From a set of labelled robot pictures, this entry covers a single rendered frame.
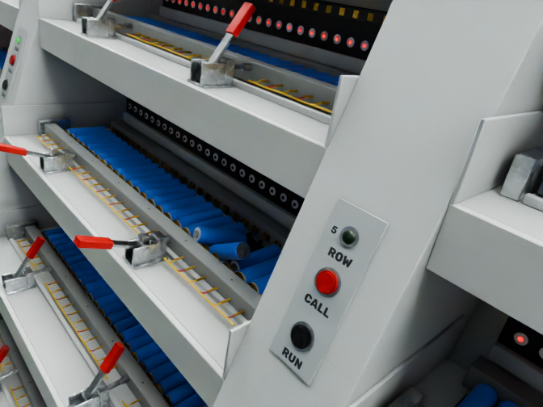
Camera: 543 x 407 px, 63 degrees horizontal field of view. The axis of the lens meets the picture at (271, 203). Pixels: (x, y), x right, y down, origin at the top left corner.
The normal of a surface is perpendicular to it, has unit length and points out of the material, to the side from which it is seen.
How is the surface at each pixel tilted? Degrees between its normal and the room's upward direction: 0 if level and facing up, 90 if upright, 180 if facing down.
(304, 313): 90
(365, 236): 90
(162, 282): 19
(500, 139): 90
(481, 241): 109
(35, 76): 90
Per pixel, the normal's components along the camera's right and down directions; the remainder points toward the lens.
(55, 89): 0.66, 0.41
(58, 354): 0.16, -0.89
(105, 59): -0.73, 0.19
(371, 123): -0.64, -0.11
